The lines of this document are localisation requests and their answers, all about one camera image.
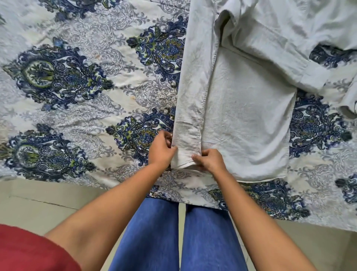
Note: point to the person's left hand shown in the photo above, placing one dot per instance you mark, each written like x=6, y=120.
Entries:
x=160, y=152

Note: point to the person's right hand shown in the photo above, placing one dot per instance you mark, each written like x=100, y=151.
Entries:
x=212, y=162

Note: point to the white long-sleeved shirt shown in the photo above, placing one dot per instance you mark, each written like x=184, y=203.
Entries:
x=245, y=111

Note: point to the bed with blue patterned sheet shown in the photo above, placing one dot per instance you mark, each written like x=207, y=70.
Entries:
x=125, y=92

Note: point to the person's right forearm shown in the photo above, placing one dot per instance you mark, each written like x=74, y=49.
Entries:
x=259, y=229

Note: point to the person's left forearm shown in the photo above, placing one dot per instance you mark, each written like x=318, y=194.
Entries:
x=106, y=223

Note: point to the blue jeans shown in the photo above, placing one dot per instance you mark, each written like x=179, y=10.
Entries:
x=150, y=237

